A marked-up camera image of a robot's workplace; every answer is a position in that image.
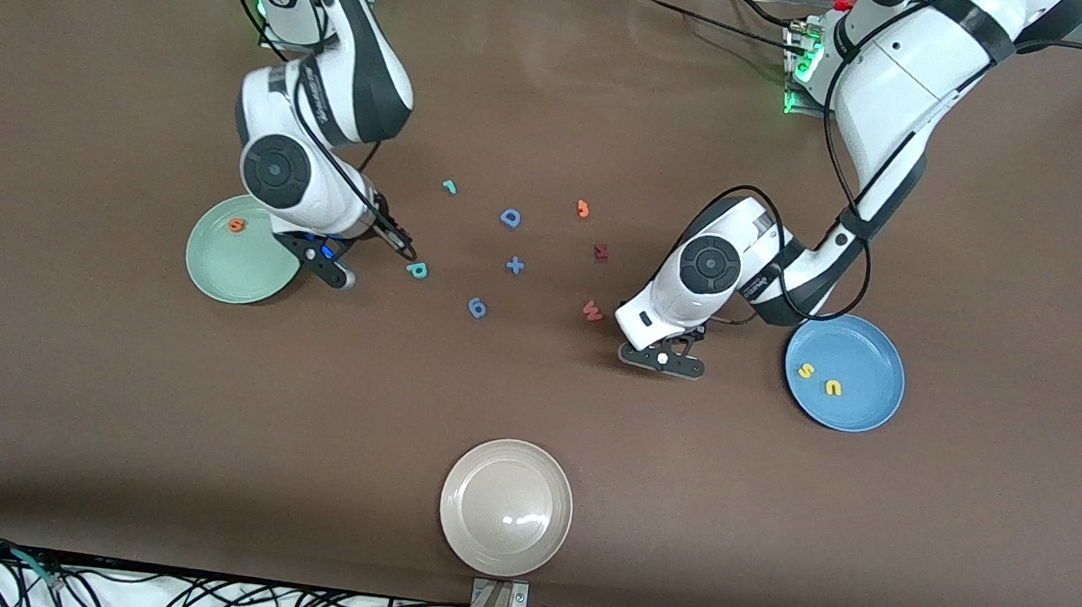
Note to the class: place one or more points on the yellow foam letter s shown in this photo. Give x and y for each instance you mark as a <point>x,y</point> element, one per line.
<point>805,371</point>

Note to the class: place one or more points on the teal foam letter p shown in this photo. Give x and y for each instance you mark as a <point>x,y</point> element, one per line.
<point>417,270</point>

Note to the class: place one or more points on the orange foam digit three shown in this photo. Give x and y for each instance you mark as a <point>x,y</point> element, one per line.
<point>583,209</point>

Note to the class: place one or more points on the pale green plate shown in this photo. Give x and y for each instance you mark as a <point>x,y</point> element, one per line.
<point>239,262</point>

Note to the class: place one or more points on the blue plate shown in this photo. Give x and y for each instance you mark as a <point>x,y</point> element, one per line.
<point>852,356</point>

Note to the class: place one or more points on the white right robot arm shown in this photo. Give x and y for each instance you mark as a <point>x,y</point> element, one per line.
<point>278,170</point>

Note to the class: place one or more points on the blue foam letter g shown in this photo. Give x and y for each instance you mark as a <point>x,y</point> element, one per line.
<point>477,308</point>

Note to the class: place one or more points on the pink foam letter W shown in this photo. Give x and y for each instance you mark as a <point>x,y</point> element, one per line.
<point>591,311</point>

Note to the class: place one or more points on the blue foam letter D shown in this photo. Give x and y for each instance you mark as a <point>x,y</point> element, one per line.
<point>509,225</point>

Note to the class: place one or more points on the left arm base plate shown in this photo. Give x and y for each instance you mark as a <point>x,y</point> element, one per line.
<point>794,79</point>

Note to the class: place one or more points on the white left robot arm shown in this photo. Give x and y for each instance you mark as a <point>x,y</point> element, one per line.
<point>886,78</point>

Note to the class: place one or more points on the dark red foam letter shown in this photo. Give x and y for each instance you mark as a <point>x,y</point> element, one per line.
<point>601,252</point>

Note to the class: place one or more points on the beige plate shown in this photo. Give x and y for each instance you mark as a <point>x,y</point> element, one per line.
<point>505,506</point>

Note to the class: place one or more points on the yellow foam letter u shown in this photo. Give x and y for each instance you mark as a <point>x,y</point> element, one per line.
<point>833,392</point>

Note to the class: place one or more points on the orange foam letter e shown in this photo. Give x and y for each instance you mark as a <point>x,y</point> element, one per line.
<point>236,225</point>

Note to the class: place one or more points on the blue foam plus sign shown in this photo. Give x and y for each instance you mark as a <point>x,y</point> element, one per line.
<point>515,265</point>

